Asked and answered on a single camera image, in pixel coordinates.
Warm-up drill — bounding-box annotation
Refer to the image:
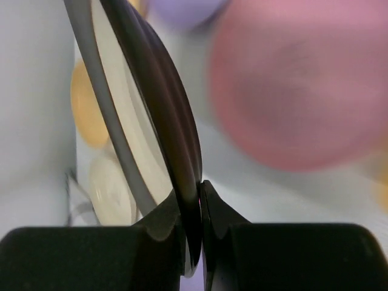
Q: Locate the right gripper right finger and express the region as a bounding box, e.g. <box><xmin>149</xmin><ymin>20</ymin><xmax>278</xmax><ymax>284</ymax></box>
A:
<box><xmin>200</xmin><ymin>181</ymin><xmax>387</xmax><ymax>290</ymax></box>

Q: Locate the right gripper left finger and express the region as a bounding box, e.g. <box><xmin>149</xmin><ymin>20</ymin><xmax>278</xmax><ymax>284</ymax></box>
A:
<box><xmin>1</xmin><ymin>195</ymin><xmax>184</xmax><ymax>290</ymax></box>

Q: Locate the cream plate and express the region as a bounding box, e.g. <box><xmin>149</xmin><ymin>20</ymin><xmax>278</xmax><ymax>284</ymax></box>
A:
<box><xmin>89</xmin><ymin>155</ymin><xmax>137</xmax><ymax>226</ymax></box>

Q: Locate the orange plate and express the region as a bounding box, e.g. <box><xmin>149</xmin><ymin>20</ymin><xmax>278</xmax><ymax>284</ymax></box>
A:
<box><xmin>70</xmin><ymin>59</ymin><xmax>109</xmax><ymax>149</ymax></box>

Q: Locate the grey rimmed plate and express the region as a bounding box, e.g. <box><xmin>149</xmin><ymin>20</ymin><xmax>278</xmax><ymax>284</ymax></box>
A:
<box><xmin>65</xmin><ymin>1</ymin><xmax>202</xmax><ymax>277</ymax></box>

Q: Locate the pink plate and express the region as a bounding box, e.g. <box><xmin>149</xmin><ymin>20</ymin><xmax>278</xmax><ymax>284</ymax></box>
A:
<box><xmin>209</xmin><ymin>1</ymin><xmax>387</xmax><ymax>171</ymax></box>

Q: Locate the purple plate back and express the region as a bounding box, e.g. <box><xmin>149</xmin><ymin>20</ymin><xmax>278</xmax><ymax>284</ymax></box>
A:
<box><xmin>149</xmin><ymin>0</ymin><xmax>228</xmax><ymax>30</ymax></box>

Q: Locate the purple plate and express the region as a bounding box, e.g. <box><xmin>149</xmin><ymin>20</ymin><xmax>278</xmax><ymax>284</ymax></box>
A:
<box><xmin>149</xmin><ymin>0</ymin><xmax>228</xmax><ymax>30</ymax></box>
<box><xmin>179</xmin><ymin>266</ymin><xmax>204</xmax><ymax>291</ymax></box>

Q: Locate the purple plate front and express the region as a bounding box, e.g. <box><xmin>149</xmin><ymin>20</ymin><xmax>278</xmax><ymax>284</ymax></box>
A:
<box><xmin>179</xmin><ymin>266</ymin><xmax>204</xmax><ymax>291</ymax></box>

